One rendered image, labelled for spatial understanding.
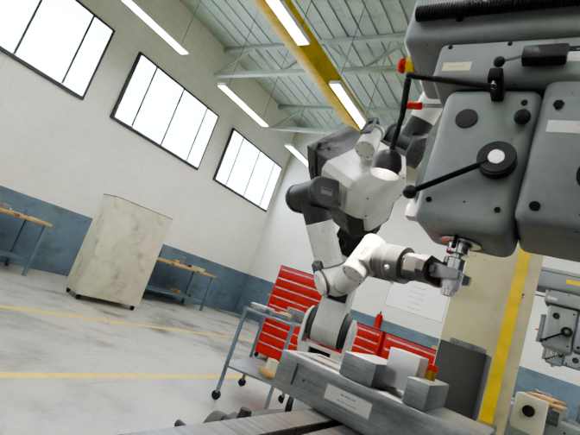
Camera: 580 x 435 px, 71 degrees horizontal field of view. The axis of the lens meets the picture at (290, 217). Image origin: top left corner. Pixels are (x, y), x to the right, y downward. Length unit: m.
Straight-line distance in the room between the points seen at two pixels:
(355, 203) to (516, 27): 0.64
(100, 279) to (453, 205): 6.23
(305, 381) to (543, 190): 0.54
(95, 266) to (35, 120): 2.93
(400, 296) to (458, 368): 9.19
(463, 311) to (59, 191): 7.35
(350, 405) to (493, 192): 0.48
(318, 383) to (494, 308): 1.99
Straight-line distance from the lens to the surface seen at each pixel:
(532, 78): 0.97
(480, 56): 1.02
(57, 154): 8.49
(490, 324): 2.66
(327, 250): 1.27
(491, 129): 0.94
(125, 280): 6.94
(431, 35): 1.08
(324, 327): 1.57
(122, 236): 6.77
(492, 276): 2.70
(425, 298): 10.26
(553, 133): 0.90
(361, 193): 1.31
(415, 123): 1.52
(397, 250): 0.98
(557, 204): 0.85
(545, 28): 1.03
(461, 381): 1.23
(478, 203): 0.87
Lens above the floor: 1.09
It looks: 10 degrees up
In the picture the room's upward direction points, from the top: 19 degrees clockwise
